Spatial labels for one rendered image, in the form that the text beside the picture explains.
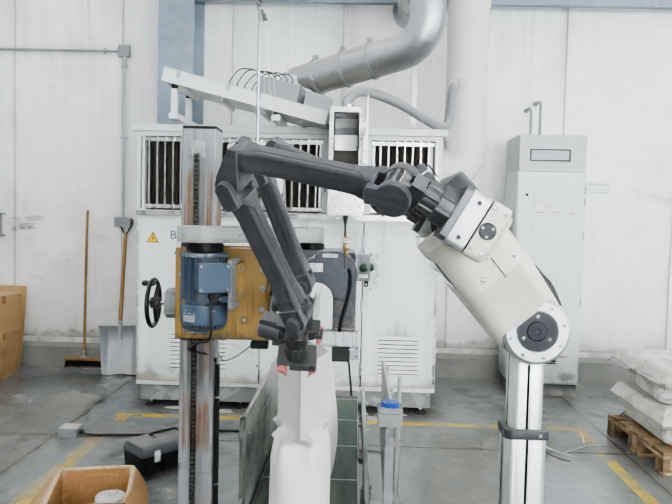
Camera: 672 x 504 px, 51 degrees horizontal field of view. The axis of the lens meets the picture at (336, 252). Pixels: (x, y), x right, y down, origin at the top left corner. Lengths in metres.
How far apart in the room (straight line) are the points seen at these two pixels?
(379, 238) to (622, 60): 2.99
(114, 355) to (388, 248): 2.78
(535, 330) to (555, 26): 5.32
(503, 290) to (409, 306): 3.56
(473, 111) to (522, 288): 3.96
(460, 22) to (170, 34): 2.42
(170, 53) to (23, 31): 1.57
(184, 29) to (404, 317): 3.05
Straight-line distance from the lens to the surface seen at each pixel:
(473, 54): 5.61
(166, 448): 4.10
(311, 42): 6.60
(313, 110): 4.81
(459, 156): 5.48
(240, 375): 5.30
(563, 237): 6.04
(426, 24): 4.75
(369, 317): 5.16
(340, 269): 2.38
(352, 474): 3.07
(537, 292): 1.68
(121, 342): 6.59
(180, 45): 6.30
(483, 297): 1.60
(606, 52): 6.93
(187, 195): 2.50
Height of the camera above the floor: 1.46
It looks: 3 degrees down
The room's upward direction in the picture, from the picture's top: 1 degrees clockwise
